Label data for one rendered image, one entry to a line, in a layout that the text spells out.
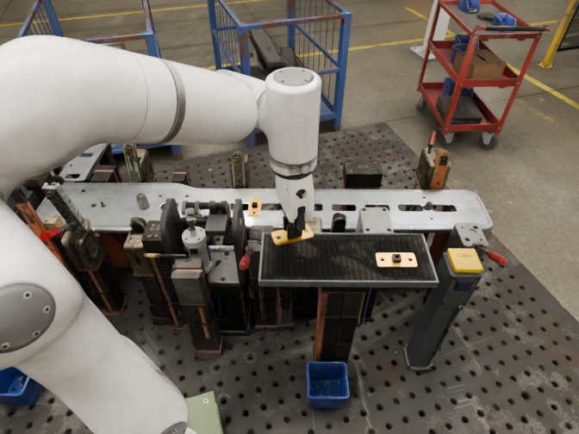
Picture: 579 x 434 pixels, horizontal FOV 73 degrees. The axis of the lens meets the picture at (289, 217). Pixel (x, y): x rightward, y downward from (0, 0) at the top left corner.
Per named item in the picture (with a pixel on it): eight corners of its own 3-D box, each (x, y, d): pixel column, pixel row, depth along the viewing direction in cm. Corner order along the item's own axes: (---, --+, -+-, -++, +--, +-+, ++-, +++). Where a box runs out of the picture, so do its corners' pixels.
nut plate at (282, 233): (308, 225, 85) (308, 220, 84) (314, 237, 82) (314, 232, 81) (270, 233, 83) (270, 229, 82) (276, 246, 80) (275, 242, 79)
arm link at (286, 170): (326, 161, 65) (324, 175, 67) (308, 133, 71) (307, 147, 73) (277, 170, 63) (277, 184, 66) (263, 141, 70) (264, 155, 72)
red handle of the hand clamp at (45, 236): (86, 219, 107) (52, 232, 92) (87, 226, 108) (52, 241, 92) (71, 219, 107) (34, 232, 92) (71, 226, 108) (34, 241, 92)
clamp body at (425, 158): (421, 219, 160) (445, 143, 135) (430, 246, 149) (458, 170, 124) (395, 219, 160) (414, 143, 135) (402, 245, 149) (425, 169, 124)
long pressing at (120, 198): (473, 186, 130) (474, 182, 129) (498, 235, 114) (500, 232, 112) (55, 183, 131) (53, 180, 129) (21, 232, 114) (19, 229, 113)
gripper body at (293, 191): (323, 173, 66) (320, 220, 74) (303, 141, 73) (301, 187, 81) (281, 182, 65) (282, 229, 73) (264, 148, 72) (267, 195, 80)
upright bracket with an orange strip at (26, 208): (91, 301, 131) (20, 186, 97) (90, 305, 130) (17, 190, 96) (83, 301, 131) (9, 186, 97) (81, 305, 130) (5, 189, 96)
